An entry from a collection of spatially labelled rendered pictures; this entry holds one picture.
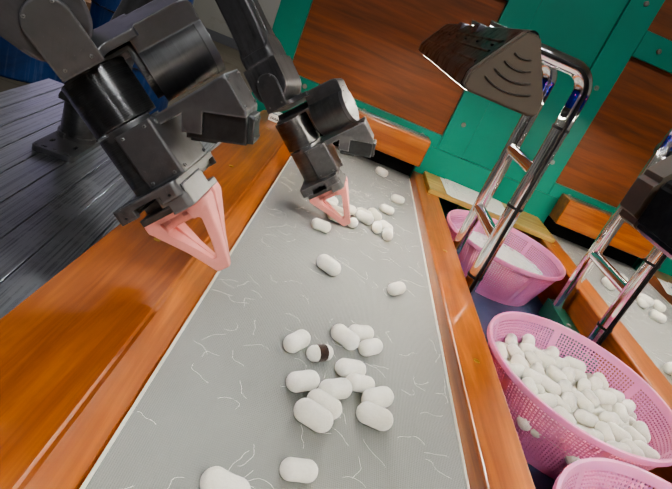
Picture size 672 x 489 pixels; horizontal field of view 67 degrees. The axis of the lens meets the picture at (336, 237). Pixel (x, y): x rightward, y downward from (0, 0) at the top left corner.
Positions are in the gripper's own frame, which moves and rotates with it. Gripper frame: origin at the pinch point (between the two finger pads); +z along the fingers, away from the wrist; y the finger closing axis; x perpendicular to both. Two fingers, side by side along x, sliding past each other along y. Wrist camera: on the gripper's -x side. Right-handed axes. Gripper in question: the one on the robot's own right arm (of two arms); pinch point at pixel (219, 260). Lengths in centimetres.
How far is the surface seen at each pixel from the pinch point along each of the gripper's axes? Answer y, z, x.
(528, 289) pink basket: 46, 46, -27
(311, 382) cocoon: -4.7, 13.3, -3.3
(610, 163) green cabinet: 88, 47, -60
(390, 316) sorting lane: 15.1, 21.5, -8.1
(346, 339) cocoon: 4.2, 15.7, -5.2
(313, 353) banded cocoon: -0.1, 13.2, -2.9
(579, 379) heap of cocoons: 18, 45, -27
